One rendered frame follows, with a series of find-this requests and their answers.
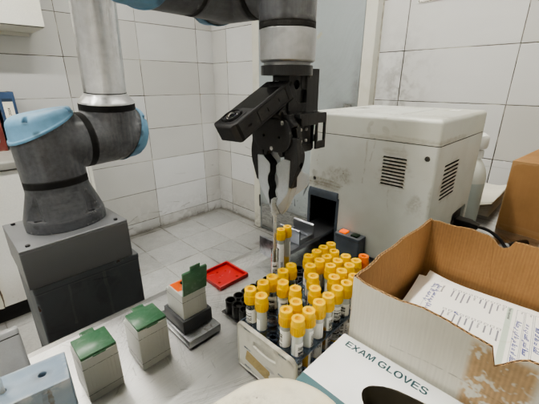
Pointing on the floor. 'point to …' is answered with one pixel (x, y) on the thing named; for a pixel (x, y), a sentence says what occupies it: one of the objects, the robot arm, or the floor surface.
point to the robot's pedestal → (84, 297)
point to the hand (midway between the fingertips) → (274, 206)
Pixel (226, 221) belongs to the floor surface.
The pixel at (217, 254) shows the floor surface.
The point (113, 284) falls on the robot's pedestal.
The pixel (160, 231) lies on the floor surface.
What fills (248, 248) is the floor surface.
